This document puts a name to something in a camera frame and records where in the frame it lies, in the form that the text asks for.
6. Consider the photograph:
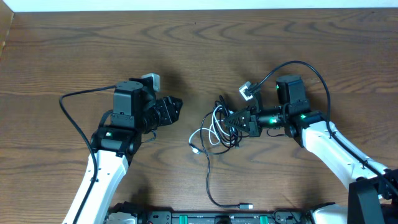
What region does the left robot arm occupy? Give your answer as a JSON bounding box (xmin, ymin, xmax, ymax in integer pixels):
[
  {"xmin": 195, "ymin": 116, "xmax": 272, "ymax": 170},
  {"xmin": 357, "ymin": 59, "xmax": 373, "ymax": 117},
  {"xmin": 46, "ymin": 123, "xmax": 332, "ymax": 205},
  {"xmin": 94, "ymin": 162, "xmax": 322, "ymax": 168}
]
[{"xmin": 64, "ymin": 77, "xmax": 183, "ymax": 223}]

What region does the right camera cable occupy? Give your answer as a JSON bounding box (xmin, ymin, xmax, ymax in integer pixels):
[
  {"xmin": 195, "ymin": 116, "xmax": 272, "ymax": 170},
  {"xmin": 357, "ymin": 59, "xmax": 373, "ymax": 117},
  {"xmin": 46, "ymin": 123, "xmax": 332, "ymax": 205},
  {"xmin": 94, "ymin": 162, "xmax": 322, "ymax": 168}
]
[{"xmin": 248, "ymin": 60, "xmax": 398, "ymax": 197}]

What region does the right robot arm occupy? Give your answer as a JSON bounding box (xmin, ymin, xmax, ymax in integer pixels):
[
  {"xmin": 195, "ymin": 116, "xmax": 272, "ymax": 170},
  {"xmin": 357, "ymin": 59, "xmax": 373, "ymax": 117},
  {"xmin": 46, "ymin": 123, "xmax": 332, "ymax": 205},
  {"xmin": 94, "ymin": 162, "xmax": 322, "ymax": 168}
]
[{"xmin": 224, "ymin": 75, "xmax": 397, "ymax": 223}]

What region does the left camera cable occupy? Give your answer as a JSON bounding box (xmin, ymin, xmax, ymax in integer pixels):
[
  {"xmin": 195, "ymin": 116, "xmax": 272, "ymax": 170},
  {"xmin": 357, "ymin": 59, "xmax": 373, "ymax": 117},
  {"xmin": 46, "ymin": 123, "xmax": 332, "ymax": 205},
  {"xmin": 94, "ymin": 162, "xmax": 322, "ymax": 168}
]
[{"xmin": 58, "ymin": 85, "xmax": 118, "ymax": 224}]

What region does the camera cable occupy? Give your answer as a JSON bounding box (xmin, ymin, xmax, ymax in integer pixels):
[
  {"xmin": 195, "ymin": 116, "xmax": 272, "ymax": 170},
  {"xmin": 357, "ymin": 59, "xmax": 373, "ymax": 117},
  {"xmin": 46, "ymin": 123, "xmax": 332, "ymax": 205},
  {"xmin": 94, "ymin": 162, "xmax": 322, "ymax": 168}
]
[
  {"xmin": 58, "ymin": 85, "xmax": 118, "ymax": 224},
  {"xmin": 248, "ymin": 60, "xmax": 398, "ymax": 197}
]

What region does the black USB cable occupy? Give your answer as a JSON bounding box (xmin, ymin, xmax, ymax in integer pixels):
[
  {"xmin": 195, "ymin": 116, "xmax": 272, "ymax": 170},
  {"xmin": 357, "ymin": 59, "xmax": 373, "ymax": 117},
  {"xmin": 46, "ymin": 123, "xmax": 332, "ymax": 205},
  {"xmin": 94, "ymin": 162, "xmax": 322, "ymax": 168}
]
[{"xmin": 200, "ymin": 95, "xmax": 254, "ymax": 210}]

